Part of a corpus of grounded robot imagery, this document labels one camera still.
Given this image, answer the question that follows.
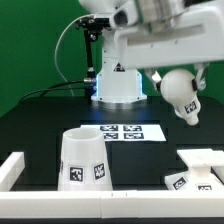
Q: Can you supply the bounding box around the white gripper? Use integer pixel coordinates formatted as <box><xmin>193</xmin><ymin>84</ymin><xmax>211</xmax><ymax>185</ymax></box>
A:
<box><xmin>113</xmin><ymin>0</ymin><xmax>224</xmax><ymax>92</ymax></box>

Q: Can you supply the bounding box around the white lamp bulb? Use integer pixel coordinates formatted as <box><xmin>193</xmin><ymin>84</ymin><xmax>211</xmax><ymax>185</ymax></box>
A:
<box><xmin>160</xmin><ymin>69</ymin><xmax>201</xmax><ymax>126</ymax></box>

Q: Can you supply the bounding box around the white lamp base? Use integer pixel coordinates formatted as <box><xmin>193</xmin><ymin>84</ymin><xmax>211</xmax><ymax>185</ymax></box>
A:
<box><xmin>164</xmin><ymin>148</ymin><xmax>224</xmax><ymax>191</ymax></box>

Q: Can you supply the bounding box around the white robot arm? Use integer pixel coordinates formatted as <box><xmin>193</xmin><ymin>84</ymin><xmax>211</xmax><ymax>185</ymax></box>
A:
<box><xmin>78</xmin><ymin>0</ymin><xmax>224</xmax><ymax>106</ymax></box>

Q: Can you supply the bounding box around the white lamp shade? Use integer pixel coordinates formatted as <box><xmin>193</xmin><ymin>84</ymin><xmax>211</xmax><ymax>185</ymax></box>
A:
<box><xmin>58</xmin><ymin>128</ymin><xmax>112</xmax><ymax>191</ymax></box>

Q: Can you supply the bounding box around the white marker sheet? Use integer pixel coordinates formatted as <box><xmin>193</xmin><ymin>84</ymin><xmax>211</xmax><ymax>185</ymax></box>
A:
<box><xmin>86</xmin><ymin>124</ymin><xmax>166</xmax><ymax>142</ymax></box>

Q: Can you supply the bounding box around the white right fence bar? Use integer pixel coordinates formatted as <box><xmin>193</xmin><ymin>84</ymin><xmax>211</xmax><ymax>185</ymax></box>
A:
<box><xmin>213</xmin><ymin>166</ymin><xmax>224</xmax><ymax>183</ymax></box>

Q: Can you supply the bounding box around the white fence bar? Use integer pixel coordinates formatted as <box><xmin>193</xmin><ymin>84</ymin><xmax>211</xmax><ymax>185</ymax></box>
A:
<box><xmin>213</xmin><ymin>166</ymin><xmax>224</xmax><ymax>183</ymax></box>
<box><xmin>0</xmin><ymin>152</ymin><xmax>25</xmax><ymax>192</ymax></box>
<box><xmin>0</xmin><ymin>190</ymin><xmax>224</xmax><ymax>219</ymax></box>

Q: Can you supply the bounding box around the white front fence bar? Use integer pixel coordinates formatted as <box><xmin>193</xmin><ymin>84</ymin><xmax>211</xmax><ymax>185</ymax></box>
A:
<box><xmin>0</xmin><ymin>190</ymin><xmax>224</xmax><ymax>219</ymax></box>

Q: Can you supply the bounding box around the white left fence bar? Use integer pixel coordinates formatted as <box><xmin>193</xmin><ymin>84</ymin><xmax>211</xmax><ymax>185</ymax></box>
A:
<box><xmin>0</xmin><ymin>152</ymin><xmax>25</xmax><ymax>192</ymax></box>

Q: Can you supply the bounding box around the grey camera cable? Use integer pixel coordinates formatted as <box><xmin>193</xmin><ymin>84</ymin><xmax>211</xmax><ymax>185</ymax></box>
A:
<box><xmin>53</xmin><ymin>14</ymin><xmax>94</xmax><ymax>98</ymax></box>

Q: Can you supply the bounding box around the black cable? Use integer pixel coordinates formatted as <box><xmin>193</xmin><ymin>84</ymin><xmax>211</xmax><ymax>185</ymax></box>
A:
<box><xmin>18</xmin><ymin>79</ymin><xmax>88</xmax><ymax>104</ymax></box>

